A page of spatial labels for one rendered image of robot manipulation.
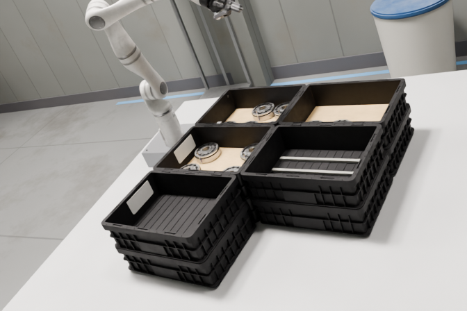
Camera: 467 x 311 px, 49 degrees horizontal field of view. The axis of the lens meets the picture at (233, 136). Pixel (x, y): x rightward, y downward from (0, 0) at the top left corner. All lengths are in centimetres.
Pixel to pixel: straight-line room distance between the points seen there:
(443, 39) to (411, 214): 204
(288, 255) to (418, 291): 42
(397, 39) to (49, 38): 362
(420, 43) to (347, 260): 215
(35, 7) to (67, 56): 56
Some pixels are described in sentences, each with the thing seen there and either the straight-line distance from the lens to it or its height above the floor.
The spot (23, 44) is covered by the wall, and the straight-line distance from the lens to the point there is 609.
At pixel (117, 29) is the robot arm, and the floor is 138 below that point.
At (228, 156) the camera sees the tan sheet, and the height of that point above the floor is 83.
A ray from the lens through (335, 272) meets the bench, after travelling 160.
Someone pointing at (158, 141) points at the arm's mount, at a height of 78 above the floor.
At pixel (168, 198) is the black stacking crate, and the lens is 195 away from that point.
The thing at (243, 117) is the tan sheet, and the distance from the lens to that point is 227.
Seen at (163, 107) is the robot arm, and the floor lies 98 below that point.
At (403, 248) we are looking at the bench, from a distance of 163.
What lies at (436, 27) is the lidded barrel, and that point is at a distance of 354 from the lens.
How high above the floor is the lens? 184
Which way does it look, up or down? 28 degrees down
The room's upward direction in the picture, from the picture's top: 22 degrees counter-clockwise
